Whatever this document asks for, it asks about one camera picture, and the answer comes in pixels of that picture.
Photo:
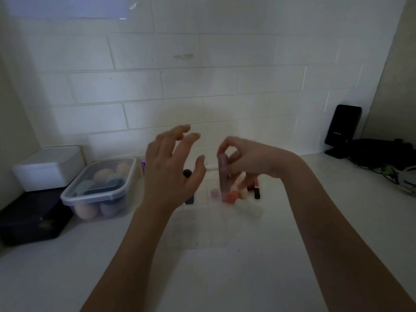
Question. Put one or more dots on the person's left middle finger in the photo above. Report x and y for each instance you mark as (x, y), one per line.
(177, 133)

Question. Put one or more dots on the pink round cosmetic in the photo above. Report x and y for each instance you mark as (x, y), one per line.
(215, 192)

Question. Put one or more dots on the person's left hand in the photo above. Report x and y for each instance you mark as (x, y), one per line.
(169, 178)

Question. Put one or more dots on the person's left thumb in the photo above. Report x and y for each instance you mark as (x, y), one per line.
(200, 172)

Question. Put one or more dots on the coral round cosmetic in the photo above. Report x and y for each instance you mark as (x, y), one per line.
(230, 198)

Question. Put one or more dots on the black upright device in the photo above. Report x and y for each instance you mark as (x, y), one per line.
(343, 126)

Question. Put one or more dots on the clear plastic lidded container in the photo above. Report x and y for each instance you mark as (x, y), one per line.
(97, 191)

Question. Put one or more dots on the person's right hand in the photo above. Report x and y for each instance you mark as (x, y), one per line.
(260, 160)

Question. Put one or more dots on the mauve lip gloss tube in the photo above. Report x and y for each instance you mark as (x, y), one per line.
(223, 175)

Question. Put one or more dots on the person's right thumb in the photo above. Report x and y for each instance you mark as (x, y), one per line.
(234, 159)

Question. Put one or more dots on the white cosmetic tube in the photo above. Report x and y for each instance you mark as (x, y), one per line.
(248, 207)

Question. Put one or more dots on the clear acrylic organizer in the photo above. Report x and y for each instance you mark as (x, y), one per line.
(208, 224)

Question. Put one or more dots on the pile of makeup sponges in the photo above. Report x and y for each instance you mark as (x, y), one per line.
(104, 185)

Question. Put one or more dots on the white lidded box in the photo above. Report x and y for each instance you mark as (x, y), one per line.
(48, 167)

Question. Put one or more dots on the purple small bottle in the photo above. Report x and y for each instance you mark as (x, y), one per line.
(143, 166)

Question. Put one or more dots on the red lipstick tube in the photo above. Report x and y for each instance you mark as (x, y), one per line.
(257, 191)

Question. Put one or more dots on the black cosmetic tube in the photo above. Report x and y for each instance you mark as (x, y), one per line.
(189, 199)

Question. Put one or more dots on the black flat box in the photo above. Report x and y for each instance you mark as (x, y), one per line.
(32, 217)

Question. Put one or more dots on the person's right forearm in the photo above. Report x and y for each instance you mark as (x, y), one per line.
(331, 237)

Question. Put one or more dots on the person's left forearm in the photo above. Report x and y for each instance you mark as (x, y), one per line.
(130, 256)

